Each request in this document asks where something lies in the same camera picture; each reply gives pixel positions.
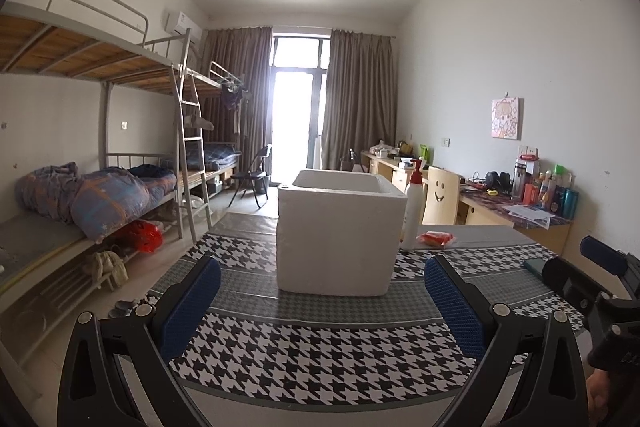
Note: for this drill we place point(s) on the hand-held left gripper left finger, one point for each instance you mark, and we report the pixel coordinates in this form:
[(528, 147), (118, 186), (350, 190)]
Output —
[(192, 302)]

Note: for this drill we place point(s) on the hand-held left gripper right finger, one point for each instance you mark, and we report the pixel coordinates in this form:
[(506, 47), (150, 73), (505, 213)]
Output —
[(452, 307)]

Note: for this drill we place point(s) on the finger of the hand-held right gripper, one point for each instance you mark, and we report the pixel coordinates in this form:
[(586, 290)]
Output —
[(607, 254), (570, 287)]

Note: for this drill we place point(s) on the white foam box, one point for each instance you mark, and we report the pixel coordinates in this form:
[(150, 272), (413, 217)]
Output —
[(340, 247)]

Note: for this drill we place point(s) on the person's right hand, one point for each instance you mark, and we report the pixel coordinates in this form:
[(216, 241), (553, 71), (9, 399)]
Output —
[(596, 397)]

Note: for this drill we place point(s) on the blue shampoo bottle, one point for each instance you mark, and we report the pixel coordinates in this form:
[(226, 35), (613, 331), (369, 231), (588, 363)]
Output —
[(570, 203)]

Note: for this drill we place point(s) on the red snack packet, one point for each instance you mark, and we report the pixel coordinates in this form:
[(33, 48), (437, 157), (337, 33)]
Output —
[(435, 239)]

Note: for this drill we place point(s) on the printed papers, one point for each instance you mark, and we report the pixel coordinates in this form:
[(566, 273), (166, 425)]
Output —
[(530, 216)]

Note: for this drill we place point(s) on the red plastic bag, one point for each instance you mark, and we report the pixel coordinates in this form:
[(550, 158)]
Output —
[(140, 237)]

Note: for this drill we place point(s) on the beige slippers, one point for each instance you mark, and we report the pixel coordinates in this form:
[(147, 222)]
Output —
[(107, 267)]

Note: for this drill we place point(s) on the wooden desk patterned top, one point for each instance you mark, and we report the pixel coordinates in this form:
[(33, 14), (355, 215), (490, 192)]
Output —
[(480, 214)]

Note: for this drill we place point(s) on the white pump bottle red cap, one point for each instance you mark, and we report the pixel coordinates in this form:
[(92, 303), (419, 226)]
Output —
[(412, 217)]

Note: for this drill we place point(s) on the wooden smiley face chair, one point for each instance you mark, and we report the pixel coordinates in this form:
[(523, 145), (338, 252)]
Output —
[(441, 197)]

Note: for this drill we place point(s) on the black headphones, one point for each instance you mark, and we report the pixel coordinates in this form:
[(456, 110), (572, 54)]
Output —
[(497, 181)]

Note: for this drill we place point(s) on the houndstooth tablecloth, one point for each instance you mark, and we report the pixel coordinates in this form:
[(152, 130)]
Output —
[(310, 357)]

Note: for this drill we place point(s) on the blue orange plaid blanket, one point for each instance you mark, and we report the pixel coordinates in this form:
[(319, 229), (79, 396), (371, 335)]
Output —
[(105, 202)]

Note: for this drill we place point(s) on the black folding chair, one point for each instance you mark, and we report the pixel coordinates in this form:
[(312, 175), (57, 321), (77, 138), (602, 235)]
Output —
[(252, 177)]

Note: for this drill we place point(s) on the small metal bunk bed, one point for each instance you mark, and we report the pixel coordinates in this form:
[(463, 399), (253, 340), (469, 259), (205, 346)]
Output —
[(220, 157)]

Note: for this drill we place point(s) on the wooden desk with drawers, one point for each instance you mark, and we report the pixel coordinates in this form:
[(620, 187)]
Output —
[(385, 169)]

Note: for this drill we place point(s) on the metal bunk ladder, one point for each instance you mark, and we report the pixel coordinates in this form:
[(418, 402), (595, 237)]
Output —
[(192, 147)]

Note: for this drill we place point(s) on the green paper bag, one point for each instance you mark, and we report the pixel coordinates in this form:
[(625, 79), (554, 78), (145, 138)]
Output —
[(424, 153)]

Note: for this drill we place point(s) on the dark hanging clothes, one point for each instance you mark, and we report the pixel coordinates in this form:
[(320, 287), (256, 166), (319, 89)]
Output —
[(231, 97)]

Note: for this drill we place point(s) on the glass balcony door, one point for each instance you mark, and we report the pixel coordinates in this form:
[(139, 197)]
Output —
[(297, 117)]

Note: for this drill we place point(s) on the brown curtain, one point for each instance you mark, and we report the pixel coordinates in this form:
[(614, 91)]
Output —
[(360, 97), (240, 67)]

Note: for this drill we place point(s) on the large metal bunk bed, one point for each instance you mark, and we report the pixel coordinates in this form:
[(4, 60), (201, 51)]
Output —
[(75, 52)]

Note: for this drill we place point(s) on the white air conditioner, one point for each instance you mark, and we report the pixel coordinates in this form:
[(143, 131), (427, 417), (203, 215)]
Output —
[(182, 24)]

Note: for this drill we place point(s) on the cartoon wall picture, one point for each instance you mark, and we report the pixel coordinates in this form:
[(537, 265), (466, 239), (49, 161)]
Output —
[(506, 118)]

